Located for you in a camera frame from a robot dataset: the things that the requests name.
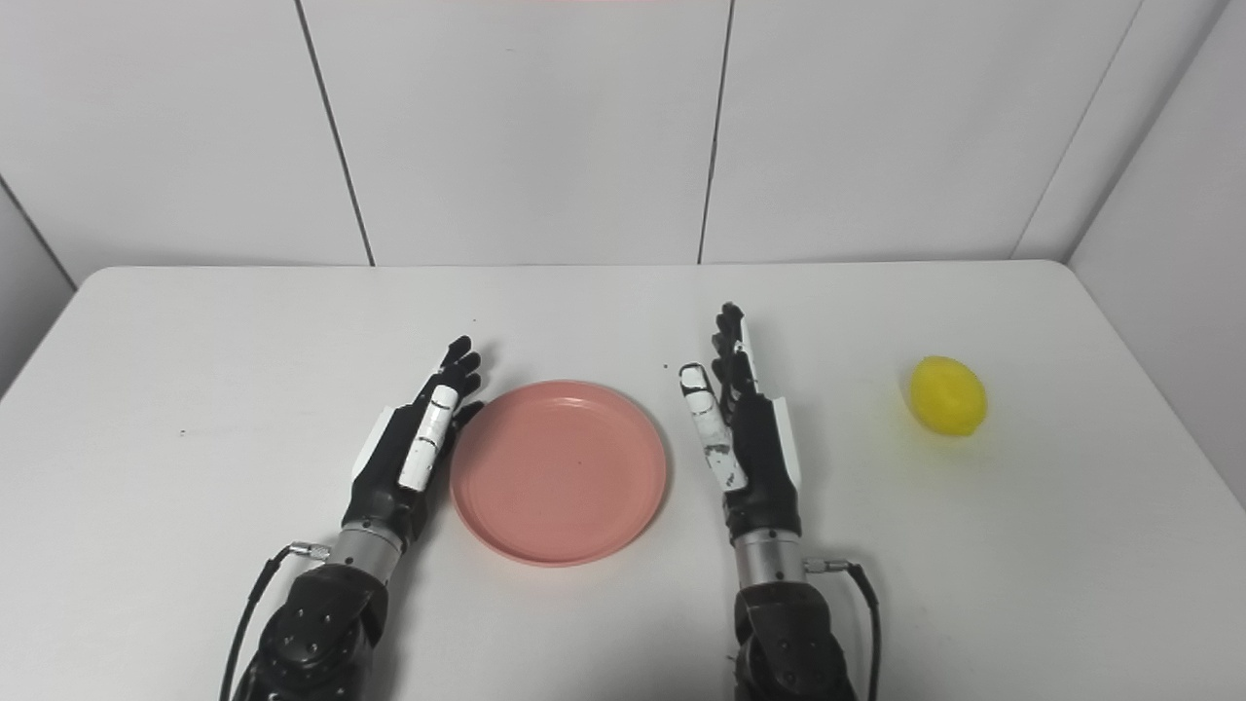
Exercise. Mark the yellow lemon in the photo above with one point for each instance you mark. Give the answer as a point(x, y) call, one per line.
point(947, 394)

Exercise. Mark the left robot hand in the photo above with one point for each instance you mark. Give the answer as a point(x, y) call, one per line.
point(409, 453)

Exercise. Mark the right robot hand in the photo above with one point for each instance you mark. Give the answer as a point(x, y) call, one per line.
point(745, 428)

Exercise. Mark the pink plate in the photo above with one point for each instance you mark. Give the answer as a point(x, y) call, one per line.
point(560, 472)

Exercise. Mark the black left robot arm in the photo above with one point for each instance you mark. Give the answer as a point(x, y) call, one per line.
point(321, 623)

